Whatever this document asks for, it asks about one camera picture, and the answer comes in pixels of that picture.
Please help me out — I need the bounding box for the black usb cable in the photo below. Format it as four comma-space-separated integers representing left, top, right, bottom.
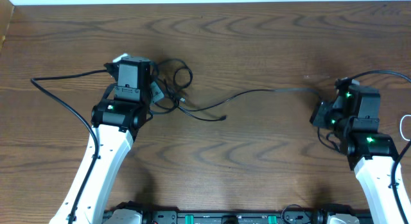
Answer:
149, 87, 324, 123
152, 58, 194, 105

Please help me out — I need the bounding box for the white usb cable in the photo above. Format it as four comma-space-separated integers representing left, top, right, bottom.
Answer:
399, 114, 411, 142

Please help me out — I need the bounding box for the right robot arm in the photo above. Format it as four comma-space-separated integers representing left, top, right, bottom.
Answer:
310, 84, 410, 223

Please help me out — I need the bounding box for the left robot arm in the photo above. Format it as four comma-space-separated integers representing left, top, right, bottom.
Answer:
51, 55, 159, 223

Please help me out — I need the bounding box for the wooden board at left edge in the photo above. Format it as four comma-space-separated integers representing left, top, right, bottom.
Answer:
0, 0, 15, 50

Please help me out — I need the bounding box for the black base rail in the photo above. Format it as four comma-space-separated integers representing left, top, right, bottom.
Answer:
102, 201, 373, 224

